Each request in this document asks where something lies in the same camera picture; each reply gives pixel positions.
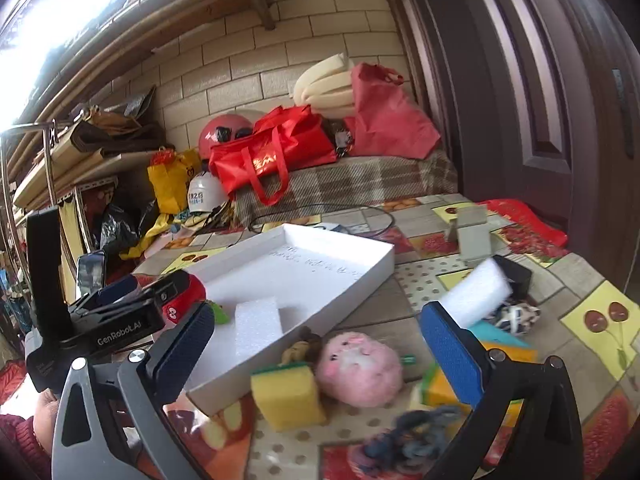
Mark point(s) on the pink red helmet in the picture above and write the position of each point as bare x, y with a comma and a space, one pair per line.
222, 129

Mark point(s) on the cream foam roll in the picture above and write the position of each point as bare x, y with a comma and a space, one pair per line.
327, 87

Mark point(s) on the grey cardboard stand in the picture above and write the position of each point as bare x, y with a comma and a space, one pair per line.
470, 231

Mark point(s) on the pink plush pig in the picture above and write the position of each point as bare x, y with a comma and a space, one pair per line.
360, 371

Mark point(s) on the black small box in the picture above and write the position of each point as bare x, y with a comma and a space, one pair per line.
518, 276

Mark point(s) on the small white foam piece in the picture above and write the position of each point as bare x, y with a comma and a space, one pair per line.
257, 325

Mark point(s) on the plaid covered bench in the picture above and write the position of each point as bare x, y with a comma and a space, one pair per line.
349, 183

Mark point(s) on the yellow gift bag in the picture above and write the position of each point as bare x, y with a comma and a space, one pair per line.
170, 174

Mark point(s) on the dark red paper bag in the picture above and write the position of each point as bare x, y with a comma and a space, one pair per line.
386, 122

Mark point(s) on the red tote bag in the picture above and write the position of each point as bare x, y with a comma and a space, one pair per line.
284, 140

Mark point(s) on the red plush apple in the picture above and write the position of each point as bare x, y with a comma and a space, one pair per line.
180, 291

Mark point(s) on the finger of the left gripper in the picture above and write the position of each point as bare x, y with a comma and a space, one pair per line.
118, 290

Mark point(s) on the person's hand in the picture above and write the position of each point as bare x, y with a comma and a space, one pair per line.
44, 420

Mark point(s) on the yellow green scrub sponge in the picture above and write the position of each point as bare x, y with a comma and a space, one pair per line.
288, 397

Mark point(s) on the black plastic bag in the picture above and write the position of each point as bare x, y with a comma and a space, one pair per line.
118, 231

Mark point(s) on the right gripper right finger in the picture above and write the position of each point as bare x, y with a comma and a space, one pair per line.
546, 442

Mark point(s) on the smartphone on mount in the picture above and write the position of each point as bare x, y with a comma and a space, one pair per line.
44, 260

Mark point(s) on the dark wooden door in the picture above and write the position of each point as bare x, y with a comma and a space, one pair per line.
537, 100

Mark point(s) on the white shallow cardboard box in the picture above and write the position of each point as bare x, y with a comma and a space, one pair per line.
318, 278

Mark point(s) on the teal tissue pack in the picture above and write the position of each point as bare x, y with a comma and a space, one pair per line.
484, 331

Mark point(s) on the black white patterned cloth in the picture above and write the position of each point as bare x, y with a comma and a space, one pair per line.
514, 319

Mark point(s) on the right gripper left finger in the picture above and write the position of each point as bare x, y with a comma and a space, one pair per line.
99, 401

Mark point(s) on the white foam block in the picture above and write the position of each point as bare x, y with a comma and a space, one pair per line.
478, 294

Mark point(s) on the white helmet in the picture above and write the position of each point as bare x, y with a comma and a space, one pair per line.
205, 193

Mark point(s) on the wooden shelf with cardboard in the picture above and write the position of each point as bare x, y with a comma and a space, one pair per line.
106, 133

